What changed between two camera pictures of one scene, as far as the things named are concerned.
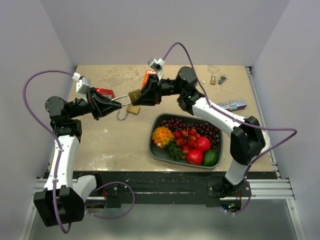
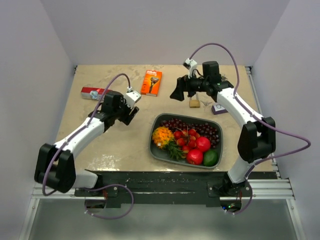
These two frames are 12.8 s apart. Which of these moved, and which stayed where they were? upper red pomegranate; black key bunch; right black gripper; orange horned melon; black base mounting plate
Moved: right black gripper
Stayed: black base mounting plate; black key bunch; upper red pomegranate; orange horned melon
